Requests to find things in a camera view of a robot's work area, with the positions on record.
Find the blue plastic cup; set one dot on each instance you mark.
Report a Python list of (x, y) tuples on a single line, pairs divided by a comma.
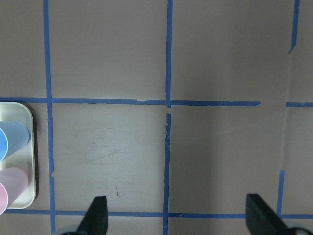
[(13, 137)]

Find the pink plastic cup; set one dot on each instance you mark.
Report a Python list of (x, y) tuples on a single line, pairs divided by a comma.
[(13, 182)]

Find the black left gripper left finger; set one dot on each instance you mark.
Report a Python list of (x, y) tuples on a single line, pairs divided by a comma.
[(95, 221)]

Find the cream plastic tray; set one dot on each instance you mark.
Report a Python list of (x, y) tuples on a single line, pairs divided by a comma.
[(25, 158)]

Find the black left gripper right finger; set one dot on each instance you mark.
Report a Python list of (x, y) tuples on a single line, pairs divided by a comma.
[(261, 219)]

